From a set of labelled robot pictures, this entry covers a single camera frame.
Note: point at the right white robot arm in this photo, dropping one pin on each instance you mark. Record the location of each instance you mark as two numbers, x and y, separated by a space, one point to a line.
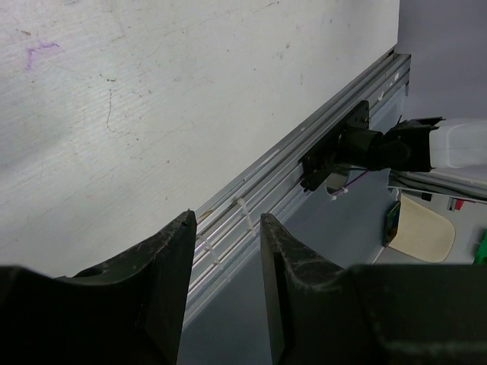
422 145

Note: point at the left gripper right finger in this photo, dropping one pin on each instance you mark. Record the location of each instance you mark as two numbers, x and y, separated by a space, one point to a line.
319 313

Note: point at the aluminium rail frame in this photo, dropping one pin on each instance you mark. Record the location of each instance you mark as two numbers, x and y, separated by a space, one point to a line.
228 224

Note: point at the beige chair seat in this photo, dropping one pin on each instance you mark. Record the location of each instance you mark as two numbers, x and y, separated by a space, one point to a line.
422 233

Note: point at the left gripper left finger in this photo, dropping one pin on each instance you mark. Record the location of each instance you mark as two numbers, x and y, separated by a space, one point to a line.
126 310

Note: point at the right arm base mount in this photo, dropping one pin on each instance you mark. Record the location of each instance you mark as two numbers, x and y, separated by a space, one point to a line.
349 143

